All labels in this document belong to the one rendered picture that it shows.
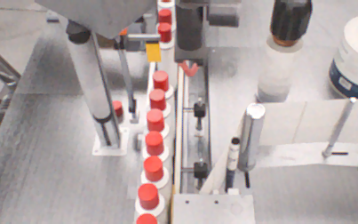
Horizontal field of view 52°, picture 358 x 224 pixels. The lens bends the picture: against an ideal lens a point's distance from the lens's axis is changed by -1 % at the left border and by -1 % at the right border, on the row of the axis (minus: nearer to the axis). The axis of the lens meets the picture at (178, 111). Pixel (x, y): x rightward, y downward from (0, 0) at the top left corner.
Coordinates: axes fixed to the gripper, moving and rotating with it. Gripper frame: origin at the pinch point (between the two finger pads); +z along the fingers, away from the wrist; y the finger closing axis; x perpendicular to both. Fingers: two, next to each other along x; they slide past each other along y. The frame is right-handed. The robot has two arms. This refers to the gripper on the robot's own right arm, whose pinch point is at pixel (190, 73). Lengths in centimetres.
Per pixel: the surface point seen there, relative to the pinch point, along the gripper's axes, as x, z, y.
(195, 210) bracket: -1.4, -13.0, -39.6
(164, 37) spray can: 6.0, -4.8, 6.8
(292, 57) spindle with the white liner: -23.2, -2.9, 2.1
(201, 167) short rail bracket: -2.5, 9.1, -19.7
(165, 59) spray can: 6.1, 1.0, 5.9
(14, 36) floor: 129, 103, 144
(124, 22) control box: 8.7, -28.2, -18.8
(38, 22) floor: 116, 103, 159
